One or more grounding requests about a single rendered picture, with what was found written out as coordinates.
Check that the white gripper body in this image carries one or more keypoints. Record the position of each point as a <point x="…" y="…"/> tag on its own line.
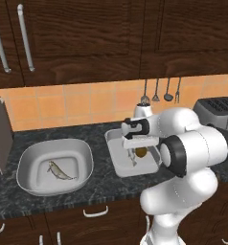
<point x="141" y="141"/>

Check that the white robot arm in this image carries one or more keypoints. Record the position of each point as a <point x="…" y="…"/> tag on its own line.
<point x="189" y="150"/>

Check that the brown avocado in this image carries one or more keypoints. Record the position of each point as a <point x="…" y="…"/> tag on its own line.
<point x="141" y="152"/>

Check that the square grey tupperware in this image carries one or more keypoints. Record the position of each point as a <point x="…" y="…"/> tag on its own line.
<point x="119" y="159"/>

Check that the pale fish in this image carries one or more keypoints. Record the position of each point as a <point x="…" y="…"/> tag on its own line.
<point x="59" y="172"/>

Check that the round-cornered grey tupperware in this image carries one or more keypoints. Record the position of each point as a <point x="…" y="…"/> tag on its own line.
<point x="29" y="172"/>

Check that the hanging metal slotted spatula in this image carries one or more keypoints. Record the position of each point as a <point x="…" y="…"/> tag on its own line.
<point x="156" y="97"/>

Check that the hanging metal ladle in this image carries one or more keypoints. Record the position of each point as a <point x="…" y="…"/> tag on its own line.
<point x="168" y="96"/>

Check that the hanging metal fork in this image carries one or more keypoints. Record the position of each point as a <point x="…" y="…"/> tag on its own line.
<point x="177" y="95"/>

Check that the grey toaster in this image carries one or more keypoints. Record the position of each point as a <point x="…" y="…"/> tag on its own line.
<point x="218" y="111"/>

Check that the dark wood drawer front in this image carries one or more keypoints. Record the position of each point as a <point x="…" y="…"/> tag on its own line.
<point x="13" y="231"/>
<point x="221" y="207"/>
<point x="96" y="228"/>

